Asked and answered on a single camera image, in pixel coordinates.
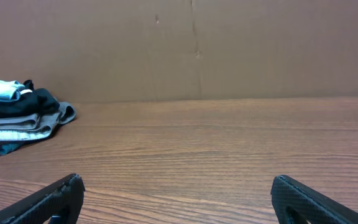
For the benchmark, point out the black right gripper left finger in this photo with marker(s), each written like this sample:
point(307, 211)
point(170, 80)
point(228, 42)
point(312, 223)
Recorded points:
point(59, 202)

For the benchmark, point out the black folded garment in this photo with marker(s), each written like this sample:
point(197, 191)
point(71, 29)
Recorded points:
point(38, 101)

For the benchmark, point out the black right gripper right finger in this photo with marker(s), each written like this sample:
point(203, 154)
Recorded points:
point(296, 203)

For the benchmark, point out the brown cardboard back panel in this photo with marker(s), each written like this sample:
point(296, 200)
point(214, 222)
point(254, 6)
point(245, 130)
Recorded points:
point(105, 51)

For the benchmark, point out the grey folded garment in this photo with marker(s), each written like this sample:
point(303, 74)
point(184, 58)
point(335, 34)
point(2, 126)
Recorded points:
point(35, 126)

